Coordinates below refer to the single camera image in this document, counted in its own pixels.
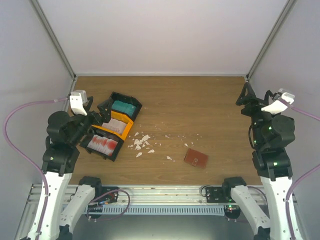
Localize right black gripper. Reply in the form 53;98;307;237
234;82;273;148

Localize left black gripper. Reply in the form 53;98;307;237
68;95;113;145

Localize brown leather card holder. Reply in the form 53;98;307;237
183;148;209;169

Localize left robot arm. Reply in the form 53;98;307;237
25;94;113;240

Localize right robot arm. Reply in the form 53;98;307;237
221;82;303;240

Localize orange bin white cards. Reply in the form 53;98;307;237
93;110;134;141

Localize black bin teal cards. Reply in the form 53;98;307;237
109;92;143;122

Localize teal card stack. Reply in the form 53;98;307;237
112;100;136;117

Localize red white card stack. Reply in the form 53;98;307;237
87;135;118;156

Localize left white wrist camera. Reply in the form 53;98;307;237
69;90;88;116

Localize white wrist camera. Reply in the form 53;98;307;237
261;88;295;115
69;90;88;116

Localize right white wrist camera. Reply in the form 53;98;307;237
261;88;295;115

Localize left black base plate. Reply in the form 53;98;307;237
97;186;119;205

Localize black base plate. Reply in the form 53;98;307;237
199;185;234;204
97;186;119;205

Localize aluminium front rail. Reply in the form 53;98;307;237
27;183;298;206

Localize grey slotted cable duct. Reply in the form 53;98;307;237
89;205;225;216

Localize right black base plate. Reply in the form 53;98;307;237
199;185;234;204

